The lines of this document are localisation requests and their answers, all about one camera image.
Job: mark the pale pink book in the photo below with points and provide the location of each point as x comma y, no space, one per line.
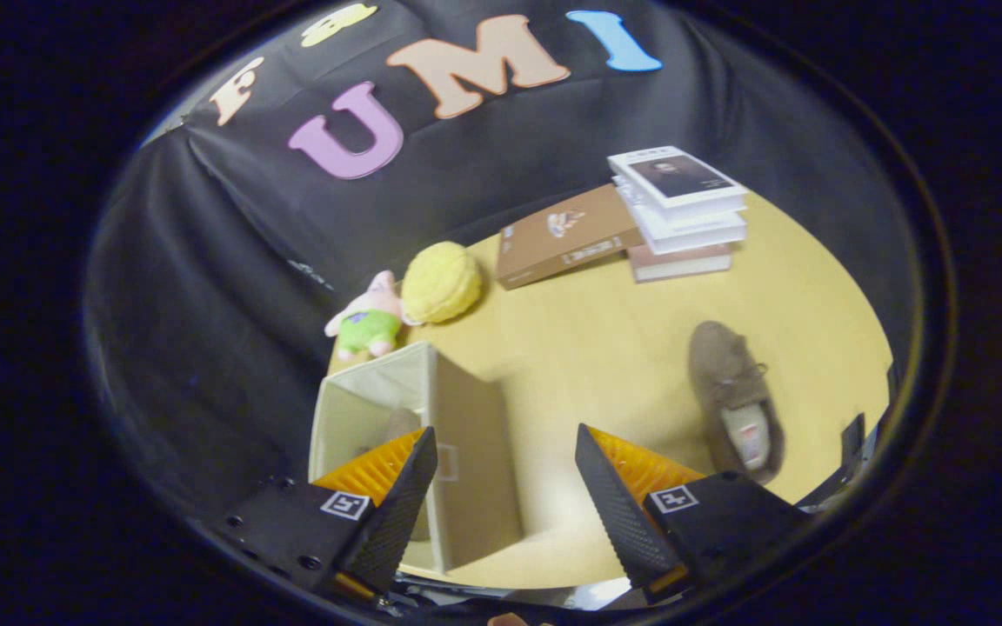
679,263

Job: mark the white book with portrait cover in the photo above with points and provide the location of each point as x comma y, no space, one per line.
675,176

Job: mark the brown book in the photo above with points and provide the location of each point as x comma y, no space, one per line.
566,235

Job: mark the yellow plush ball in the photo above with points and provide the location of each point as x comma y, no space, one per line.
442,283

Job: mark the pink and green plush toy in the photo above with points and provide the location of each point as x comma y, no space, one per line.
368,326

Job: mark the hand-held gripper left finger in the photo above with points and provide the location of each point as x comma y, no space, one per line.
397,513

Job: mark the dark device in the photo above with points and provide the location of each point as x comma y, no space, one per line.
853,439

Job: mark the beige fabric storage box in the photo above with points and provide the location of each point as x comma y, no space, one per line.
466,417

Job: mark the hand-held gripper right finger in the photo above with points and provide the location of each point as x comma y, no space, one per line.
623,517

